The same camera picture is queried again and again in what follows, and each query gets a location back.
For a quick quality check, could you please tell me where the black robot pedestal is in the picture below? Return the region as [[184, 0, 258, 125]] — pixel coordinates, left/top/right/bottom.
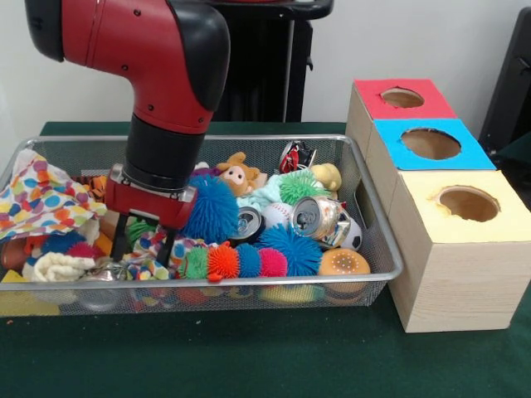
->
[[212, 0, 334, 124]]

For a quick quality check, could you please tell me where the blue spiky rubber ball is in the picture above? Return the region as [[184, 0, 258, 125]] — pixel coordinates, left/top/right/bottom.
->
[[257, 224, 324, 278], [183, 174, 240, 245]]

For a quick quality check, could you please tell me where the black panel stand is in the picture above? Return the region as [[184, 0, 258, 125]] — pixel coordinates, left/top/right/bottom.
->
[[480, 7, 531, 158]]

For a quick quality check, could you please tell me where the orange ball with cream dots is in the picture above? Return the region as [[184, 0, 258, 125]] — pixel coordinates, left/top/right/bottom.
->
[[319, 248, 372, 299]]

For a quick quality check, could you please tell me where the wooden box with three holes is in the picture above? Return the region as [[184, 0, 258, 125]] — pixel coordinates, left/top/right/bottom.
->
[[345, 79, 531, 334]]

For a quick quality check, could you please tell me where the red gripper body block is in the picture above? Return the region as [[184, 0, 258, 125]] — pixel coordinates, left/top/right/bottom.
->
[[105, 177, 198, 231]]

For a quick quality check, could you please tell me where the dark green table cloth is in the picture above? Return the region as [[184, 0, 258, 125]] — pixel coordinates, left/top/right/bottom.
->
[[496, 131, 531, 164], [0, 120, 531, 398]]

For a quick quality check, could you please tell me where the shallow clear mesh bin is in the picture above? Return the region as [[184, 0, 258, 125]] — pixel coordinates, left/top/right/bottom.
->
[[0, 134, 405, 318]]

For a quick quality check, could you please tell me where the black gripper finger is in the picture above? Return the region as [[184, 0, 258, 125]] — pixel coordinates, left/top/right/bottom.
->
[[111, 212, 131, 262], [158, 226, 177, 268]]

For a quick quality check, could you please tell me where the polka dot cloth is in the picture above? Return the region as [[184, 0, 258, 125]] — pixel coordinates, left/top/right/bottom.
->
[[0, 149, 109, 243]]

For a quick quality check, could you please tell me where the tan plush animal toy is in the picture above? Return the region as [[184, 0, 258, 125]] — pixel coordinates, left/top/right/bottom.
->
[[216, 152, 268, 197]]

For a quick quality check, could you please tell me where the crushed silver drink can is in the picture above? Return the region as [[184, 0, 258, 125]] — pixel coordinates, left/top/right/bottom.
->
[[292, 196, 353, 247]]

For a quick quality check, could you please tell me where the green spiky rubber ball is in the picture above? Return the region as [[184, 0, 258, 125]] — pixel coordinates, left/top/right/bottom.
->
[[278, 170, 331, 206]]

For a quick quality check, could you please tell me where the multicoloured spiky caterpillar toy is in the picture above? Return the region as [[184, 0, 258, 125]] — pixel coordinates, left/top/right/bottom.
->
[[177, 242, 289, 281]]

